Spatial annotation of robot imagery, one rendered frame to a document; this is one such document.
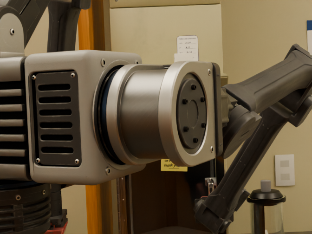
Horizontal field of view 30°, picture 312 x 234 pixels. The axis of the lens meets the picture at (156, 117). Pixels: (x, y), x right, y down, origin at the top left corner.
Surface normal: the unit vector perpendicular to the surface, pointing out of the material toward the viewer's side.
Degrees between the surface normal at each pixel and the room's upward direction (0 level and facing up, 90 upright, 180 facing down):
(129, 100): 68
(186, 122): 90
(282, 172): 90
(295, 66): 39
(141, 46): 90
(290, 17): 90
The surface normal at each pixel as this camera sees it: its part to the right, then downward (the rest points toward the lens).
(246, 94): 0.36, -0.76
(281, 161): 0.00, 0.05
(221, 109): 0.90, -0.01
